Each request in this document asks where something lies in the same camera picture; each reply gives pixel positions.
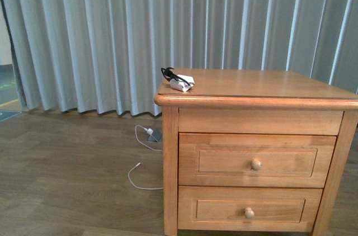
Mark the white charger with black cable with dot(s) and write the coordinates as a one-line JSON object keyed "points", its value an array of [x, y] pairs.
{"points": [[179, 82]]}

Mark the wooden drawer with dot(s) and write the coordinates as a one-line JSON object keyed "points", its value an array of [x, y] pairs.
{"points": [[247, 209], [254, 160]]}

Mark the open metal floor socket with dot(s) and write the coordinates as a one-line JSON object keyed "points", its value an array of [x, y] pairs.
{"points": [[156, 137]]}

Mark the wooden nightstand cabinet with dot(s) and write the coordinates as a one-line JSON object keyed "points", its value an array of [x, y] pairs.
{"points": [[255, 102]]}

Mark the grey pleated curtain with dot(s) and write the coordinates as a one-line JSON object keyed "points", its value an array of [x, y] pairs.
{"points": [[106, 55]]}

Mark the dark floor sign sticker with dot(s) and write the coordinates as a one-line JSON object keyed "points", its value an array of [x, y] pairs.
{"points": [[7, 114]]}

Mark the white wall plug adapter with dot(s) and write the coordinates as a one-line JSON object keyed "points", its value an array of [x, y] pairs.
{"points": [[149, 131]]}

